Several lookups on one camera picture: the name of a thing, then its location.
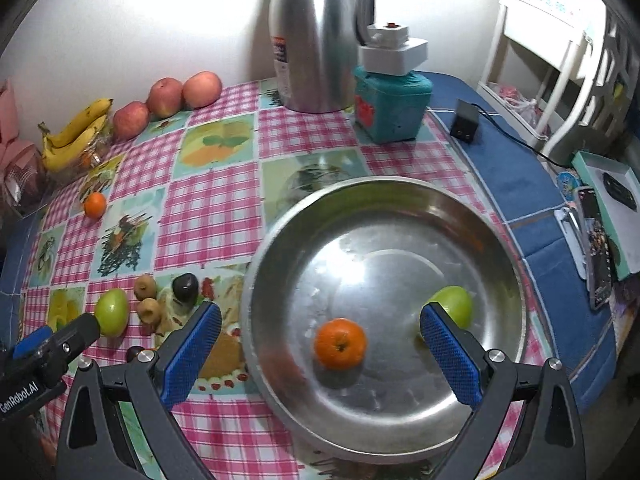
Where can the white power adapter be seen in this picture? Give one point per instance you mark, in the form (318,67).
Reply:
(395,52)

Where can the black device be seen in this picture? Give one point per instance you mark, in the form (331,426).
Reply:
(620,192)

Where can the black power adapter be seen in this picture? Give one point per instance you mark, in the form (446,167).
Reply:
(464,121)

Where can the white chair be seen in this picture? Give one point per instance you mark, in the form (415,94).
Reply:
(575,105)

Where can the pink bag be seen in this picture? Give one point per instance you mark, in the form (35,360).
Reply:
(17,160)

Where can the brown kiwi fruit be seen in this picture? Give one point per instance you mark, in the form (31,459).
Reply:
(145,287)
(149,311)

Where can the round blue lid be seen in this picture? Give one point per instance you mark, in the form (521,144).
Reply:
(570,182)

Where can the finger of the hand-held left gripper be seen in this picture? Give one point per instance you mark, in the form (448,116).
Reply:
(31,342)
(75,332)

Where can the teal open flat box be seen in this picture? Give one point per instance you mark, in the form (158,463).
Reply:
(595,170)

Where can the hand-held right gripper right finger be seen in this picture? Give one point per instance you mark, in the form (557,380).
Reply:
(450,355)

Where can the green round fruit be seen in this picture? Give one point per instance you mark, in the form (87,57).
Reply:
(457,305)
(112,312)

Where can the small orange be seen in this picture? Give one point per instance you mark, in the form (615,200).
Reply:
(94,205)

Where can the clear plastic container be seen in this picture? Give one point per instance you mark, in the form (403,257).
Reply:
(97,152)

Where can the pink checkered tablecloth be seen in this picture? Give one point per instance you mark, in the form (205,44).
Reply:
(220,200)

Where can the yellow banana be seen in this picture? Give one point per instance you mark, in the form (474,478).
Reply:
(70,150)
(82,120)

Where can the large orange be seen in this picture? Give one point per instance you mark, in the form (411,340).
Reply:
(340,344)

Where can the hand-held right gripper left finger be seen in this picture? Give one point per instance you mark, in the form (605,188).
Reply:
(192,355)

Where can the dark round fruit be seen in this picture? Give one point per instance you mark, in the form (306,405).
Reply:
(184,289)

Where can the red apple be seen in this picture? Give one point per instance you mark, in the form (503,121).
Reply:
(201,89)
(131,121)
(165,97)

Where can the stainless steel thermos jug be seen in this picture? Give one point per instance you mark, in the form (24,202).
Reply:
(320,35)

